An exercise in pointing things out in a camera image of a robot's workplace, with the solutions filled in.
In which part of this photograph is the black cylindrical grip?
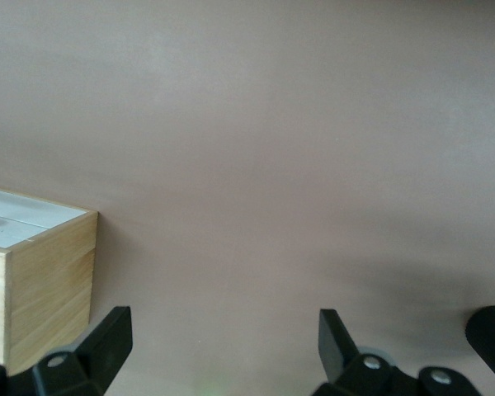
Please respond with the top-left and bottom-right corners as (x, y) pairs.
(464, 304), (495, 393)

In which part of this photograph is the white plain drawer front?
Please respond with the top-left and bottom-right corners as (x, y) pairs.
(0, 187), (88, 228)

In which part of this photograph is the light wooden drawer cabinet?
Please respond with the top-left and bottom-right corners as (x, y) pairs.
(0, 183), (99, 377)

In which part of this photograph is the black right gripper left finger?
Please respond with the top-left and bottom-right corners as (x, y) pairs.
(8, 305), (134, 396)

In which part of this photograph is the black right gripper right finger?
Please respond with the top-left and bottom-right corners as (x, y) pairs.
(319, 309), (483, 396)

